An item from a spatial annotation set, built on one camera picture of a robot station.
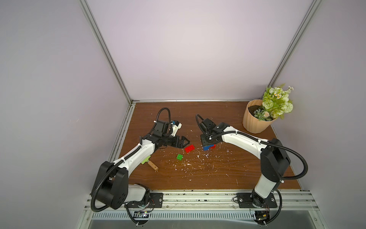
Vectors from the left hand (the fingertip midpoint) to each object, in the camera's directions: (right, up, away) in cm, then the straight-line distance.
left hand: (185, 140), depth 82 cm
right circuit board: (+39, -37, -11) cm, 55 cm away
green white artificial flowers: (+53, +22, 0) cm, 58 cm away
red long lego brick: (+3, -7, +8) cm, 11 cm away
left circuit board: (-23, -36, -11) cm, 44 cm away
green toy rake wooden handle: (-22, -15, +3) cm, 27 cm away
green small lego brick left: (-4, -11, +5) cm, 13 cm away
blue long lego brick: (+14, -7, +10) cm, 18 cm away
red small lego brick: (+18, -6, +10) cm, 22 cm away
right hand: (+12, 0, +5) cm, 13 cm away
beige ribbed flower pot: (+43, +10, +10) cm, 46 cm away
